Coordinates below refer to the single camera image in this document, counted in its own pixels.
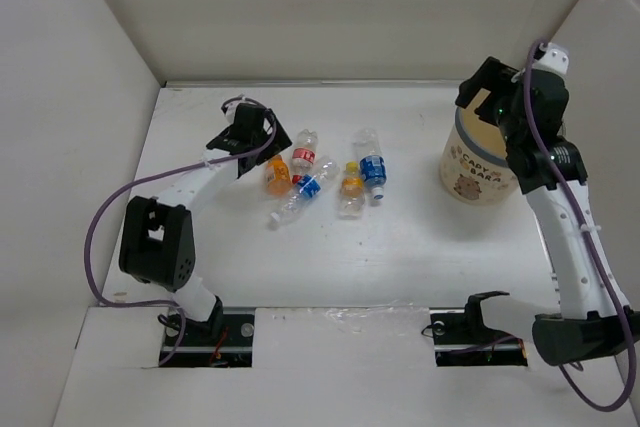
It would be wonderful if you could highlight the red label plastic bottle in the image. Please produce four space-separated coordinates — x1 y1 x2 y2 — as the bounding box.
291 129 318 183

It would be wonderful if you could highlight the orange juice bottle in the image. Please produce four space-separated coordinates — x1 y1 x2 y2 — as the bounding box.
265 154 291 197

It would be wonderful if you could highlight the crushed blue label bottle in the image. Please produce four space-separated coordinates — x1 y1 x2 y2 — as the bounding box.
269 156 340 229

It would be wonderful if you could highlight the yellow cap orange label bottle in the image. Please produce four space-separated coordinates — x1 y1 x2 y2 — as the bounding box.
338 161 366 219

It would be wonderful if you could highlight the blue label white cap bottle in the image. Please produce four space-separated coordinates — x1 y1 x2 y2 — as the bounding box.
353 129 387 201

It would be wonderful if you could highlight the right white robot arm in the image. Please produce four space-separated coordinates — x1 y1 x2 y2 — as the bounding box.
455 57 639 366

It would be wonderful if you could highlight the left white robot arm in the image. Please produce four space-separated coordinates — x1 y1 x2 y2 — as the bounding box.
118 96 292 344

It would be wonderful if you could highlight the beige capybara bin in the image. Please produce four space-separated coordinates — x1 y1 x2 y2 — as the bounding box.
439 90 519 206

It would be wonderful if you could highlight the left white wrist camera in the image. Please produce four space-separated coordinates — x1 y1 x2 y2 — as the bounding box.
221 95 248 124

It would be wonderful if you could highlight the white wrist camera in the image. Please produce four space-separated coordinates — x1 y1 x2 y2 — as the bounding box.
221 95 248 124
532 43 569 78

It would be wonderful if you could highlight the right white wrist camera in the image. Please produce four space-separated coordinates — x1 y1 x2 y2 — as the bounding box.
532 43 569 78

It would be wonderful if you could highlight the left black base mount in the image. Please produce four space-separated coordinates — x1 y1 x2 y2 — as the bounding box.
164 309 255 369

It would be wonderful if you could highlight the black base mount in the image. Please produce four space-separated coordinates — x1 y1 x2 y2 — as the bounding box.
421 291 528 367
164 309 255 369

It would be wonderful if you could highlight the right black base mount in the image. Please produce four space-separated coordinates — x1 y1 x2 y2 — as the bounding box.
421 291 528 367

